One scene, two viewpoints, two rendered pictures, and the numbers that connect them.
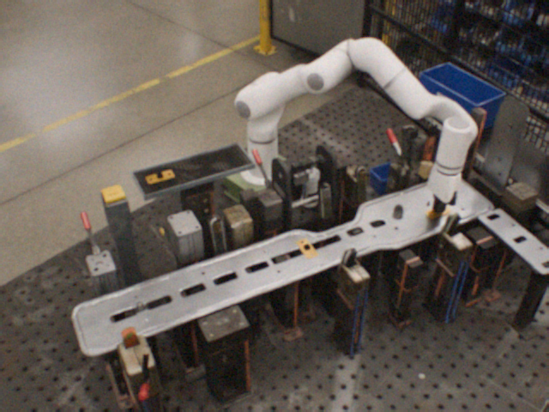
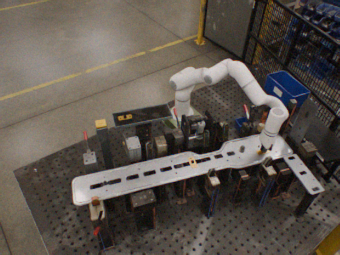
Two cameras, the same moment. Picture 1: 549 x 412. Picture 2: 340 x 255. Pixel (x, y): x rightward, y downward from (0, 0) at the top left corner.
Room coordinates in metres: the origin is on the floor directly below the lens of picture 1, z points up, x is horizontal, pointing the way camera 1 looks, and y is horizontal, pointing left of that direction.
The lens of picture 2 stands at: (0.20, -0.12, 2.39)
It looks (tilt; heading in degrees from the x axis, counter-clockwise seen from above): 44 degrees down; 5
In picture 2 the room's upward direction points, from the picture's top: 4 degrees clockwise
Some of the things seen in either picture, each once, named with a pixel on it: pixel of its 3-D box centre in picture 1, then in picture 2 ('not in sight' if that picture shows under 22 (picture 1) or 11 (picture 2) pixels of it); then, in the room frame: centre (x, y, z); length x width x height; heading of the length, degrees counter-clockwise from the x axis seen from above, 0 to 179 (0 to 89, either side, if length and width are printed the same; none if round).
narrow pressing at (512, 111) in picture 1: (503, 144); (302, 121); (1.63, -0.75, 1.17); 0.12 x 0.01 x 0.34; 27
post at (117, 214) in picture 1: (125, 249); (105, 148); (1.40, 0.49, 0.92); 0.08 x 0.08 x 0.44; 27
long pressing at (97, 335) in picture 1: (302, 253); (189, 164); (1.30, -0.08, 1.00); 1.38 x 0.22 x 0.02; 117
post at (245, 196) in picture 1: (250, 239); (167, 150); (1.47, 0.08, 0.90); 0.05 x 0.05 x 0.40; 27
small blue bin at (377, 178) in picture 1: (384, 179); (242, 125); (1.99, -0.46, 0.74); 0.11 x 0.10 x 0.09; 117
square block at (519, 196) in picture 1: (508, 229); (299, 163); (1.53, -0.82, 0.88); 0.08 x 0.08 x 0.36; 27
